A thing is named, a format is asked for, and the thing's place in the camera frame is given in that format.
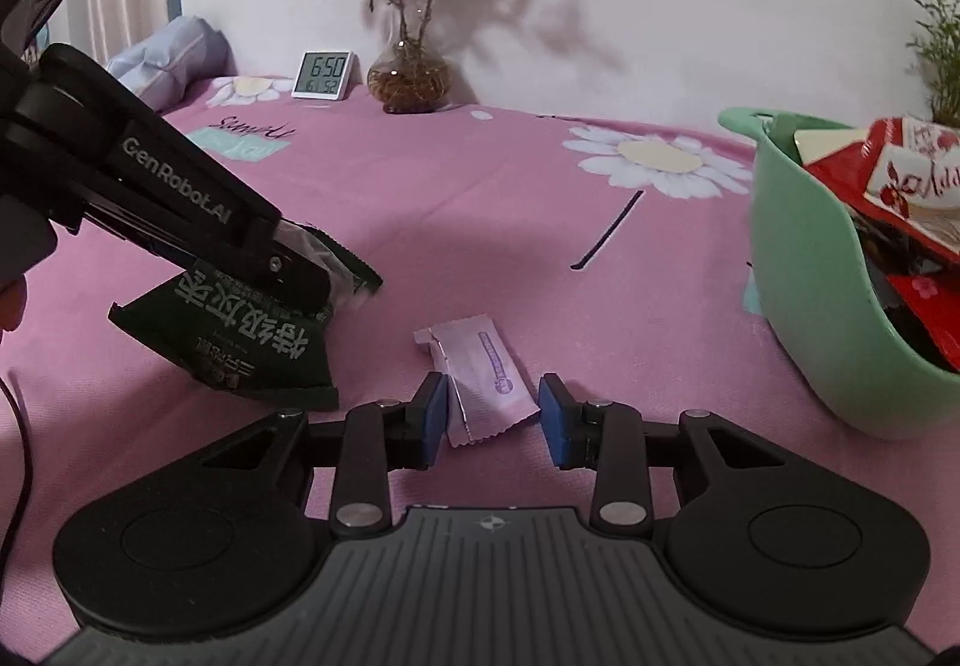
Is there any dark green snack packet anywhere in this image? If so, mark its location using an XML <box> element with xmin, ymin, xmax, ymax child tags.
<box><xmin>107</xmin><ymin>223</ymin><xmax>383</xmax><ymax>410</ymax></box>

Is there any black cable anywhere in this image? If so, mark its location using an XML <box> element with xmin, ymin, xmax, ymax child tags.
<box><xmin>0</xmin><ymin>373</ymin><xmax>35</xmax><ymax>584</ymax></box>

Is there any red white patterned packet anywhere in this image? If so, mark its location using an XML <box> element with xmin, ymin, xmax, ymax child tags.
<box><xmin>806</xmin><ymin>115</ymin><xmax>960</xmax><ymax>239</ymax></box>

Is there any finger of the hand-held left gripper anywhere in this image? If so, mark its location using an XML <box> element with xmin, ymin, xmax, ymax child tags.
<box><xmin>246</xmin><ymin>220</ymin><xmax>336</xmax><ymax>316</ymax></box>

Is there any pink floral cloth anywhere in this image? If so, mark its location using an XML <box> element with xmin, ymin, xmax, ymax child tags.
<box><xmin>0</xmin><ymin>73</ymin><xmax>960</xmax><ymax>666</ymax></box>

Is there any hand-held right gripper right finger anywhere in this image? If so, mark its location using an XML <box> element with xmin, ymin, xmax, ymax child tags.
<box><xmin>538</xmin><ymin>373</ymin><xmax>786</xmax><ymax>538</ymax></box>

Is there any thin plant in white pot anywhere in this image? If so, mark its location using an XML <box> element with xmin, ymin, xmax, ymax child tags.
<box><xmin>907</xmin><ymin>0</ymin><xmax>960</xmax><ymax>127</ymax></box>

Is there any light blue cloth bundle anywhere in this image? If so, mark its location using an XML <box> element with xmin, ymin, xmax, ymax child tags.
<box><xmin>105</xmin><ymin>16</ymin><xmax>230</xmax><ymax>104</ymax></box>

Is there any lilac snack packet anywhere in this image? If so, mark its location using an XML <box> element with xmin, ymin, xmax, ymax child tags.
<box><xmin>414</xmin><ymin>313</ymin><xmax>541</xmax><ymax>448</ymax></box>

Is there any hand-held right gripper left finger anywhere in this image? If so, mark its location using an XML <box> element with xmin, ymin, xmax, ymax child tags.
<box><xmin>197</xmin><ymin>372</ymin><xmax>451</xmax><ymax>538</ymax></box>

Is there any person's left hand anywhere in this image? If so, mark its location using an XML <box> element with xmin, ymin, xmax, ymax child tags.
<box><xmin>0</xmin><ymin>276</ymin><xmax>29</xmax><ymax>335</ymax></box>

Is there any white digital clock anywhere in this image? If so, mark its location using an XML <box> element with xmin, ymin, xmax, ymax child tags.
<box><xmin>291</xmin><ymin>51</ymin><xmax>353</xmax><ymax>101</ymax></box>

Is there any green plastic bowl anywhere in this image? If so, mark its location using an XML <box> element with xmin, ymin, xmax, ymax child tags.
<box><xmin>718</xmin><ymin>106</ymin><xmax>960</xmax><ymax>440</ymax></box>

